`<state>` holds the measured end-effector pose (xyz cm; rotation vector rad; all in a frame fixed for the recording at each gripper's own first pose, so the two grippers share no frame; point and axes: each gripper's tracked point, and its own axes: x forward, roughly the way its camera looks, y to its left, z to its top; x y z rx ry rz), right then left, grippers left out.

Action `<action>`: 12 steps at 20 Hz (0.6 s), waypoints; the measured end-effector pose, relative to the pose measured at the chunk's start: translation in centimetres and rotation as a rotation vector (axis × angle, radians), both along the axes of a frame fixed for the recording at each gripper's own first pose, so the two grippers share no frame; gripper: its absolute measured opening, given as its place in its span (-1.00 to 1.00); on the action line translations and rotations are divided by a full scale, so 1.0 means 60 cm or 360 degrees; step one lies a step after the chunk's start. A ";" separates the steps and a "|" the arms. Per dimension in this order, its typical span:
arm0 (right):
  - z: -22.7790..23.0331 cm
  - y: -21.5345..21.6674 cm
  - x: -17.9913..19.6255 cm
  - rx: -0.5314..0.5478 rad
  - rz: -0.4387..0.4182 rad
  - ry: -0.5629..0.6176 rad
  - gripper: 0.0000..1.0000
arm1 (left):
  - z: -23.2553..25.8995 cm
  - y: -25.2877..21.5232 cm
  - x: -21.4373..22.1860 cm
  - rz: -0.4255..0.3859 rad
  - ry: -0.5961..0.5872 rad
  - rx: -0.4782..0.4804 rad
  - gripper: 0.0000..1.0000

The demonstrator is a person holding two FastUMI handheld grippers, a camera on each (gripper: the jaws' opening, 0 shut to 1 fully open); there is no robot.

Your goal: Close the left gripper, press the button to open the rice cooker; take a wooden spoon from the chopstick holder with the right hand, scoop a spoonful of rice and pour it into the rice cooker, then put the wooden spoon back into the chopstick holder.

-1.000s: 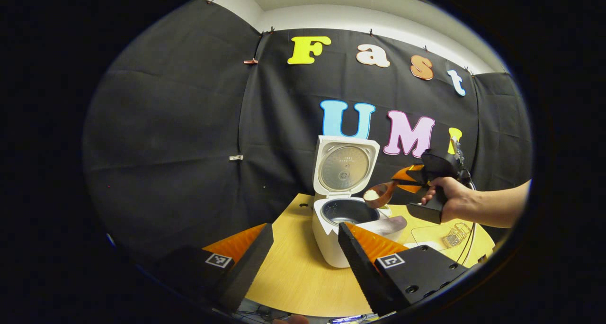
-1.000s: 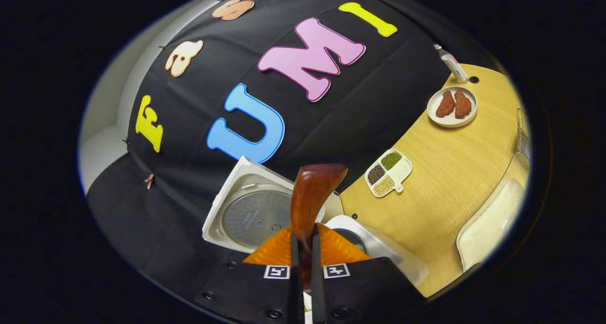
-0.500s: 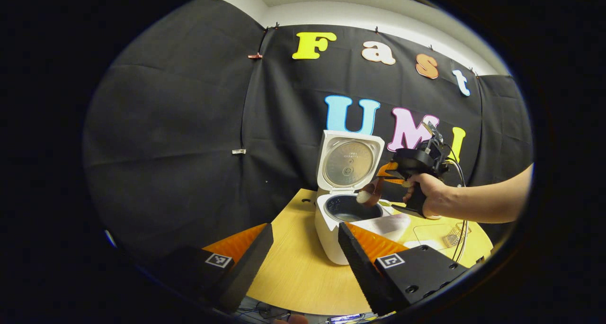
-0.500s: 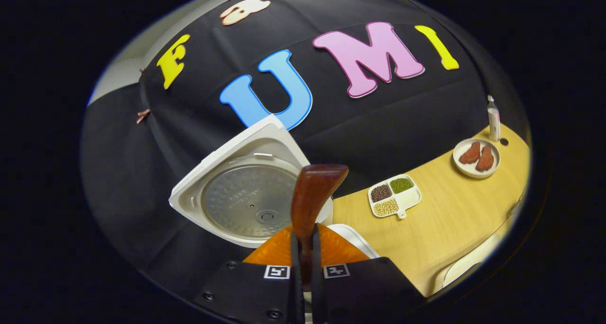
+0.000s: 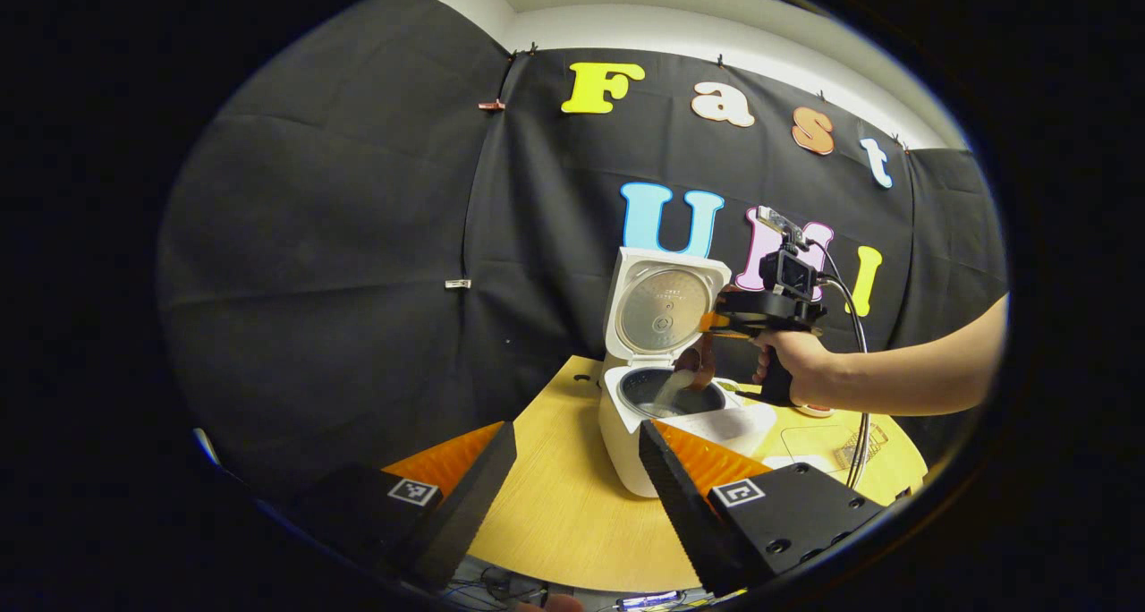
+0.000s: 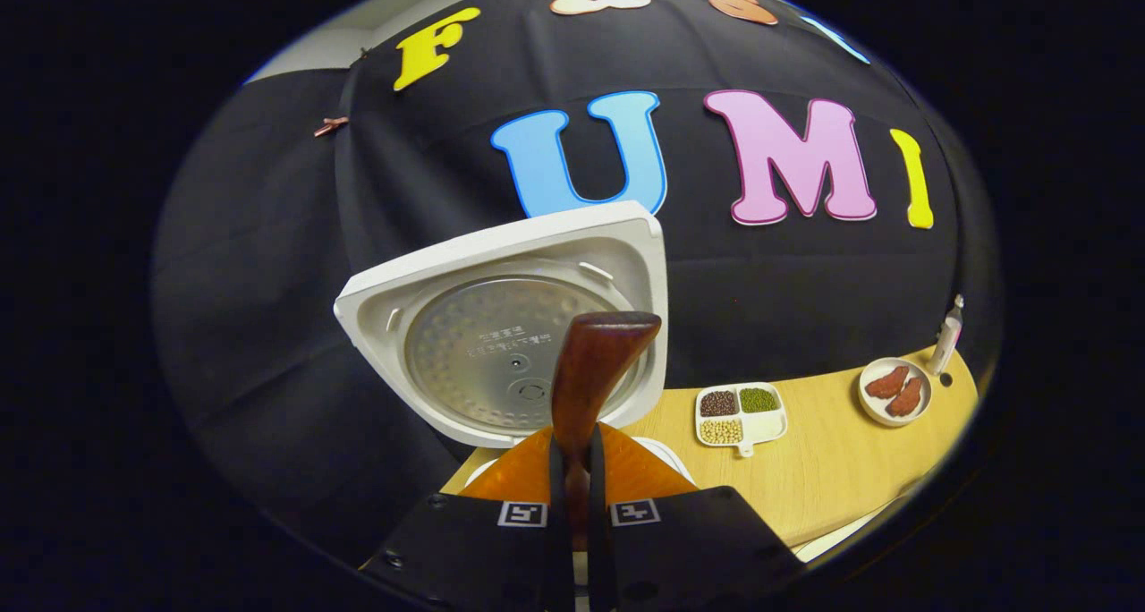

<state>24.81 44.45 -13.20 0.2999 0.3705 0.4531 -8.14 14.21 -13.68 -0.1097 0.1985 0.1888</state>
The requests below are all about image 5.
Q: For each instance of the clear plastic container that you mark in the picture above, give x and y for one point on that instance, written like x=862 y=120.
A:
x=809 y=440

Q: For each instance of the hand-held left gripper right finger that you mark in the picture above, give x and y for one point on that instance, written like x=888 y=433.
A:
x=684 y=514

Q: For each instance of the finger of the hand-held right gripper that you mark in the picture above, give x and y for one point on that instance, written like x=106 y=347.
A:
x=720 y=323

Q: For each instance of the brown wooden spoon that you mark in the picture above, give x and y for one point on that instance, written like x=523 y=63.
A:
x=703 y=361

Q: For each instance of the white round plate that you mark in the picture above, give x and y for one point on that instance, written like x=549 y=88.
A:
x=814 y=410

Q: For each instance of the white rice cooker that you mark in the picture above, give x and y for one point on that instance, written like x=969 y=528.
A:
x=626 y=442

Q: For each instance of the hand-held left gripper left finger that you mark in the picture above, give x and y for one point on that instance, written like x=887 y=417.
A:
x=465 y=514

